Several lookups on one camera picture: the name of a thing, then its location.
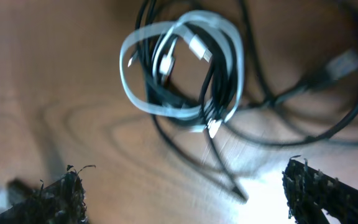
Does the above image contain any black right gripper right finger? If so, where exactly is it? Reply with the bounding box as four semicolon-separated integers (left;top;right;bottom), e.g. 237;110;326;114
282;156;358;224

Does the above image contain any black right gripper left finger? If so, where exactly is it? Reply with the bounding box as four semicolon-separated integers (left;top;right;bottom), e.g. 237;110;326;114
0;165;90;224

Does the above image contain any white usb cable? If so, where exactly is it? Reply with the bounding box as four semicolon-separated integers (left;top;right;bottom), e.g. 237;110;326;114
119;9;246;139

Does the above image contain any black usb cable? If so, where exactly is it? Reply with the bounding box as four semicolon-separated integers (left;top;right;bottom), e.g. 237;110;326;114
134;0;358;203

